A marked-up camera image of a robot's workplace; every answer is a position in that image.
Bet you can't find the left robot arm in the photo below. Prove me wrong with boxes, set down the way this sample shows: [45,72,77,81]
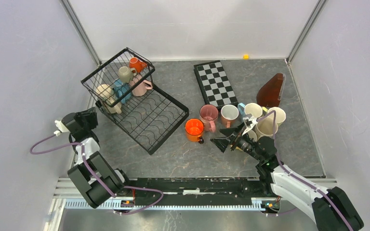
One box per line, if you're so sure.
[55,107,132,208]

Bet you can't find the orange mug in basket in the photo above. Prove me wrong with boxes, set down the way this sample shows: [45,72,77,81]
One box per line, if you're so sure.
[129,57,147,74]

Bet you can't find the yellow mug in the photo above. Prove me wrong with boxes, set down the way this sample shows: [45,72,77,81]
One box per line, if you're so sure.
[265,107,286,127]

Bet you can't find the blue cup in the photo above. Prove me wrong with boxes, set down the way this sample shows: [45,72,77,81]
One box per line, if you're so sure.
[113,79,132,104]

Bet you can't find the black wire basket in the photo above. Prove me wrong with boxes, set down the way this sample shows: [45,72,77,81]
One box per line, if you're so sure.
[81,47,155,107]

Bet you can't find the light blue mug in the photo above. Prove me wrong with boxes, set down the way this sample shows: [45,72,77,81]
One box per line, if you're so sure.
[237,103,263,118]

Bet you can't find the black white chessboard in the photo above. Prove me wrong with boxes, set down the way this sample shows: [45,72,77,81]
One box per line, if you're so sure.
[194,60,238,110]

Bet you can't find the orange cup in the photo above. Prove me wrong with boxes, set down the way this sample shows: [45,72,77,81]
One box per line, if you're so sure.
[185,118,204,144]

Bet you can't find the cream mug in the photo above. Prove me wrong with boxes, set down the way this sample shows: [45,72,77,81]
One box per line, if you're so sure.
[96,84,122,114]

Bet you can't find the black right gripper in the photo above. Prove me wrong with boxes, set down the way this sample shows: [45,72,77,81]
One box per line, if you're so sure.
[210,122,263,162]

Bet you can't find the tan tall cup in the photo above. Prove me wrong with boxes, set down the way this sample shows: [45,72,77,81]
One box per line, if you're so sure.
[255,115,278,139]

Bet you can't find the black dish rack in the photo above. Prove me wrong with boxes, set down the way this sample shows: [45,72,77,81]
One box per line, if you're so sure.
[95,86,189,155]

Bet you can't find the pink floral mug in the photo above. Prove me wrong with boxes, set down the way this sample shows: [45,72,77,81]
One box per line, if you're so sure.
[199,104,219,133]

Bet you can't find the brown wedge object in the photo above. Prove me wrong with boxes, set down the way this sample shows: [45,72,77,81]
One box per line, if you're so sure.
[256,73,286,107]

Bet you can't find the beige mug in basket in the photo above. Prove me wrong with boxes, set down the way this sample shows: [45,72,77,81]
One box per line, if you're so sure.
[118,66,137,83]

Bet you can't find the salmon pink mug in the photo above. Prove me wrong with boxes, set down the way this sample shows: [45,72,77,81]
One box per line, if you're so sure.
[221,104,239,128]

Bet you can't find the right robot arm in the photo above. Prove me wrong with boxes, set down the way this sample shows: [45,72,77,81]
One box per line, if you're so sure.
[210,125,364,231]

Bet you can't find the pale pink mug in rack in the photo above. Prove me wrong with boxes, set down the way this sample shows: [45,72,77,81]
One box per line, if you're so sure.
[129,74,153,97]

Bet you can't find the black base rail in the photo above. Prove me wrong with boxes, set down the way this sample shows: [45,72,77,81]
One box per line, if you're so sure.
[118,177,277,206]

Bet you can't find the yellow cup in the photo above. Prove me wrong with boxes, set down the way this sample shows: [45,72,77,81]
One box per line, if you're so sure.
[247,129,257,142]

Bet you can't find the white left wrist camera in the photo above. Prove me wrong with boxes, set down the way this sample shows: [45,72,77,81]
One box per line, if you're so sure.
[54,120,70,137]

